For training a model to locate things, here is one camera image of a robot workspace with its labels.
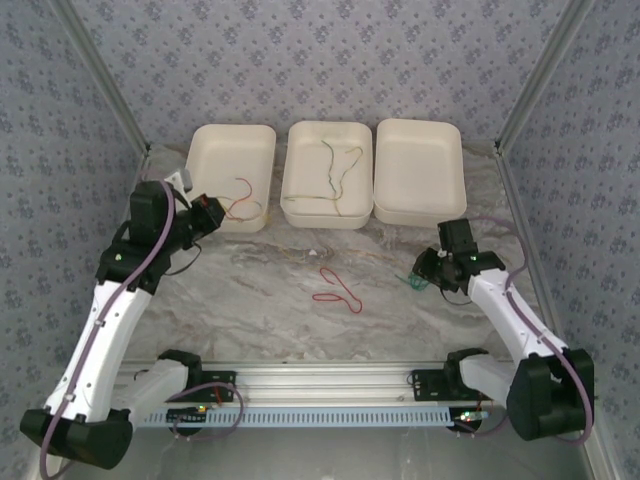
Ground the short red cable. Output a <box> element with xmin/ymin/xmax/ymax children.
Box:
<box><xmin>224</xmin><ymin>174</ymin><xmax>255</xmax><ymax>221</ymax></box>

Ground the yellow-green cable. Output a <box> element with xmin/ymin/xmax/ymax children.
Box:
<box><xmin>281</xmin><ymin>145</ymin><xmax>366</xmax><ymax>203</ymax></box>

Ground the green and yellow cable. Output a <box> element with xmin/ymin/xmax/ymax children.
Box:
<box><xmin>321</xmin><ymin>139</ymin><xmax>347</xmax><ymax>217</ymax></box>

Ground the cream plastic tray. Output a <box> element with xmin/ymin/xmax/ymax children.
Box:
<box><xmin>373</xmin><ymin>117</ymin><xmax>469</xmax><ymax>226</ymax></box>
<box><xmin>179</xmin><ymin>123</ymin><xmax>277</xmax><ymax>234</ymax></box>
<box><xmin>279</xmin><ymin>120</ymin><xmax>374</xmax><ymax>230</ymax></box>

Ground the small black controller board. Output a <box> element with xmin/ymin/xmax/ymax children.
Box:
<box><xmin>166</xmin><ymin>406</ymin><xmax>210</xmax><ymax>427</ymax></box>
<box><xmin>451</xmin><ymin>408</ymin><xmax>492</xmax><ymax>432</ymax></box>

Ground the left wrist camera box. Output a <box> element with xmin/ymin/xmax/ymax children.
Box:
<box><xmin>163</xmin><ymin>169</ymin><xmax>194</xmax><ymax>194</ymax></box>

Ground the aluminium side rail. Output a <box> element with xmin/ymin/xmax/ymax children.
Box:
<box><xmin>99</xmin><ymin>149</ymin><xmax>152</xmax><ymax>281</ymax></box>
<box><xmin>492</xmin><ymin>142</ymin><xmax>574</xmax><ymax>365</ymax></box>

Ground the left wrist thin black wire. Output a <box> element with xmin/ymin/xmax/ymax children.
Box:
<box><xmin>167</xmin><ymin>242</ymin><xmax>202</xmax><ymax>277</ymax></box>

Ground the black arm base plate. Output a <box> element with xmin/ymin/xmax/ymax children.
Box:
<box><xmin>410</xmin><ymin>368</ymin><xmax>504</xmax><ymax>403</ymax></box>
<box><xmin>189</xmin><ymin>370</ymin><xmax>238</xmax><ymax>404</ymax></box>

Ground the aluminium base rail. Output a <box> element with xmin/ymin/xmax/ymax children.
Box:
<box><xmin>114</xmin><ymin>362</ymin><xmax>600</xmax><ymax>404</ymax></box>

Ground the aluminium frame post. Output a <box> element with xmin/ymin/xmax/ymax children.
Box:
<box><xmin>52</xmin><ymin>0</ymin><xmax>152</xmax><ymax>157</ymax></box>
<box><xmin>493</xmin><ymin>0</ymin><xmax>597</xmax><ymax>154</ymax></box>

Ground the light blue slotted cable duct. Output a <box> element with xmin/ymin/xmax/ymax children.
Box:
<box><xmin>130</xmin><ymin>405</ymin><xmax>496</xmax><ymax>429</ymax></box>

